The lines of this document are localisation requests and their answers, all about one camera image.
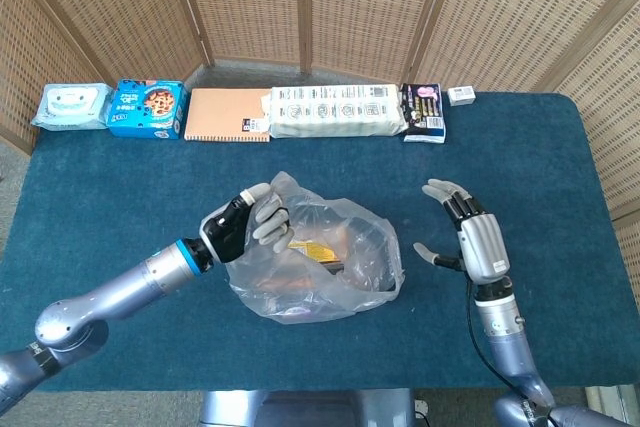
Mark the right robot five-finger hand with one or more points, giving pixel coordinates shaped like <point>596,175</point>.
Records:
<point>482,247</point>

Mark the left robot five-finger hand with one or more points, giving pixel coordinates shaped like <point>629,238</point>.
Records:
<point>227,234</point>

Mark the clear plastic shopping bag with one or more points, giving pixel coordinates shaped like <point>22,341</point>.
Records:
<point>350,227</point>

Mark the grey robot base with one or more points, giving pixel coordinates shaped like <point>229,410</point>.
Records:
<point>300,409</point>

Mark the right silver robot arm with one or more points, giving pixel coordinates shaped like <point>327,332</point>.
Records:
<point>505,342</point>

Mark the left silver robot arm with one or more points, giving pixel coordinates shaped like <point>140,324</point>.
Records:
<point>125,287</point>

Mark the yellow brown snack pack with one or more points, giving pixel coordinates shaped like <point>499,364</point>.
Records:
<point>315,252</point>

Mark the dark blue table cloth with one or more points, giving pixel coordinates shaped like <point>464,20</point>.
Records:
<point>150,187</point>

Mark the brown spiral notebook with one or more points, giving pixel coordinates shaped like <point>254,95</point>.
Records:
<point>220,114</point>

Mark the dark small snack box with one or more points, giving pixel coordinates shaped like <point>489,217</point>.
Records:
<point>424,114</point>

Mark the blue cookie box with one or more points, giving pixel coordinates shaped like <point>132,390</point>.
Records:
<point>147,109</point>

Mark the small white box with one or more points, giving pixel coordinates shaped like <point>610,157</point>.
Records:
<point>461,96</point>

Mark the long white tissue pack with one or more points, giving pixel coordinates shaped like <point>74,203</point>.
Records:
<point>335,112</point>

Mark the white floor power socket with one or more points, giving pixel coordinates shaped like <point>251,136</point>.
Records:
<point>422,408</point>

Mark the light blue wet wipes pack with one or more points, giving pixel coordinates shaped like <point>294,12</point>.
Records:
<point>70,107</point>

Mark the rattan folding screen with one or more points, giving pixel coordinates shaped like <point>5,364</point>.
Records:
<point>360,2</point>

